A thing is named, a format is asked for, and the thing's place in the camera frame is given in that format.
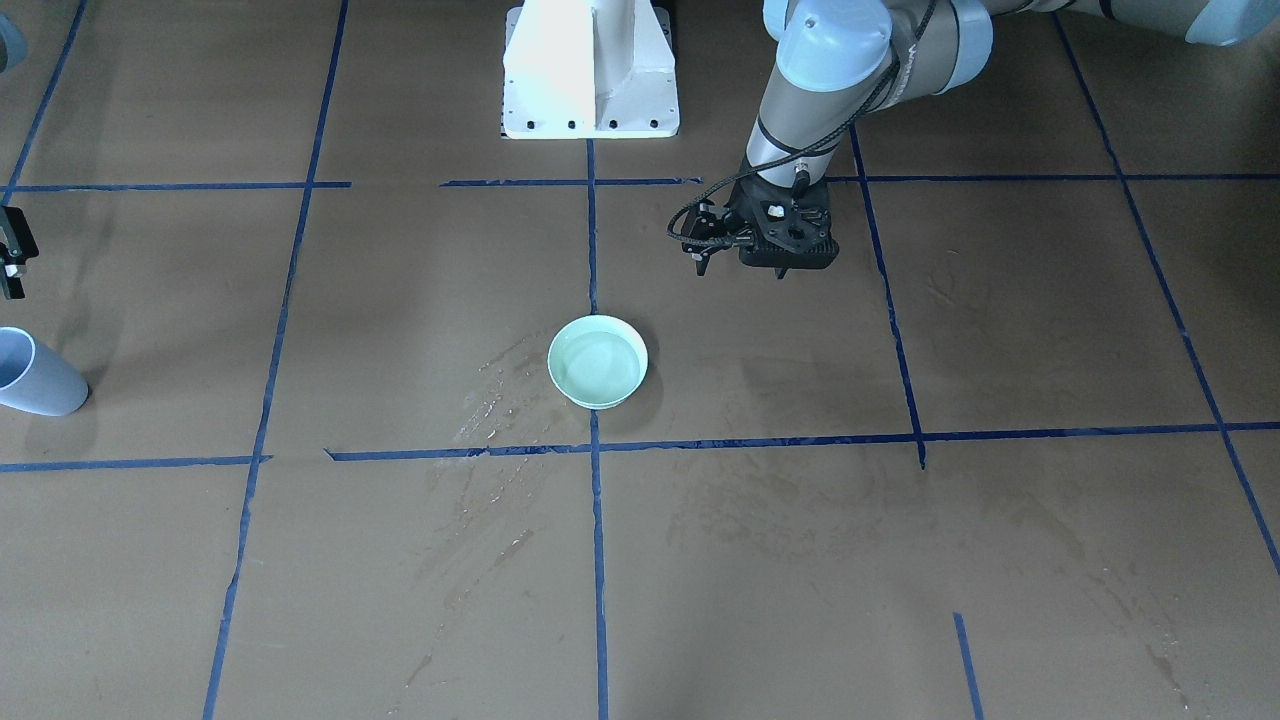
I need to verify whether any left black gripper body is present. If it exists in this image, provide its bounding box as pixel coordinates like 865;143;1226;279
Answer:
728;176;840;278

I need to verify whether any light blue plastic cup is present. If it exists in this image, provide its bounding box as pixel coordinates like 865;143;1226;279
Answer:
1;327;90;416

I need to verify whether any mint green bowl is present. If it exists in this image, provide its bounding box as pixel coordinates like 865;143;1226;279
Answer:
547;314;649;411

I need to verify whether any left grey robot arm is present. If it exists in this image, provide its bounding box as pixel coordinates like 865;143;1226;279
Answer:
682;1;1277;277

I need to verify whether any brown paper table cover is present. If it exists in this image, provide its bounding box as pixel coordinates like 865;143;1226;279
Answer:
3;1;1277;719

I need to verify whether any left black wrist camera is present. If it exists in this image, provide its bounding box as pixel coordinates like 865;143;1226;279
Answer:
677;201;754;277

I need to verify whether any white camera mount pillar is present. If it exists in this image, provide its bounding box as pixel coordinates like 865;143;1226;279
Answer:
500;1;681;140

